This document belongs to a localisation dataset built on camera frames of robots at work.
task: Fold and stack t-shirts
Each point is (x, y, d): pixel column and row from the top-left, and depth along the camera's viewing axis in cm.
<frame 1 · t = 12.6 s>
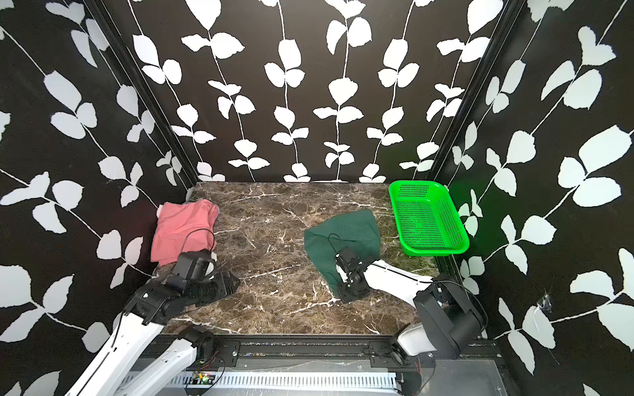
left hand: (235, 282, 74), fingers open
right hand: (341, 292, 86), fingers open
pink folded t-shirt: (182, 227, 100), point 5 cm above the table
dark green t-shirt: (324, 241, 100), point 2 cm above the table

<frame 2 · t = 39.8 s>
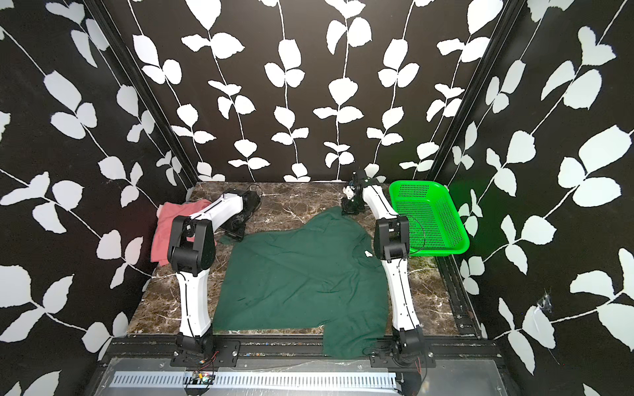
left hand: (223, 232, 94), fingers open
right hand: (341, 207, 108), fingers closed
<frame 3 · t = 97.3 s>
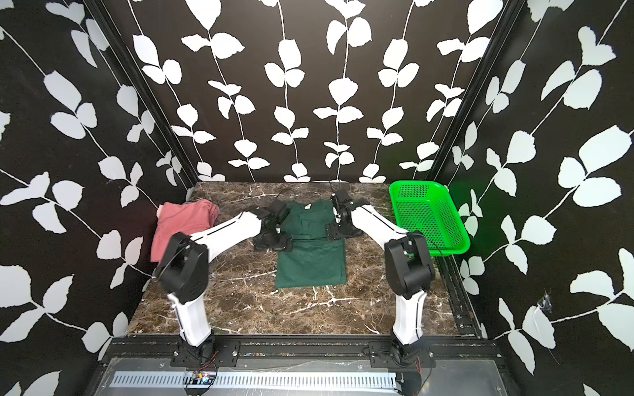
left hand: (281, 245, 92), fingers open
right hand: (337, 230, 95), fingers open
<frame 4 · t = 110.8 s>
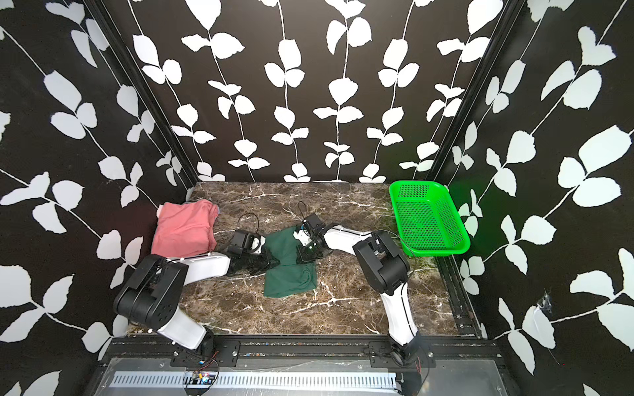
left hand: (280, 259, 92), fingers closed
right hand: (295, 258, 94), fingers closed
dark green t-shirt: (288, 277, 88), point 4 cm above the table
the other named things where they were.

